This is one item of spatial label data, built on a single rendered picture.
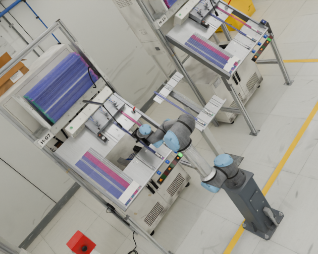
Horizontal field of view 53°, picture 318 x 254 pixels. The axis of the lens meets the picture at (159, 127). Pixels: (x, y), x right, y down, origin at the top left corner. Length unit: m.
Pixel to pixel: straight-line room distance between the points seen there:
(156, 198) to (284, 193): 1.10
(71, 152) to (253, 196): 1.38
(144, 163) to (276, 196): 1.10
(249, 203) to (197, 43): 1.51
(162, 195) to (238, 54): 1.48
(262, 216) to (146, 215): 1.03
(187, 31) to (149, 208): 1.67
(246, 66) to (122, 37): 1.78
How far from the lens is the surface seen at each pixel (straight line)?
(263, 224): 2.54
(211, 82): 3.17
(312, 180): 2.78
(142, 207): 2.88
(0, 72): 2.41
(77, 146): 2.55
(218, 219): 2.83
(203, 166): 1.96
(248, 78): 3.61
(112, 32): 4.41
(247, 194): 2.27
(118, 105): 2.58
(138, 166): 2.45
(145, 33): 3.23
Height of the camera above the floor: 2.20
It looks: 32 degrees down
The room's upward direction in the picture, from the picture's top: 37 degrees counter-clockwise
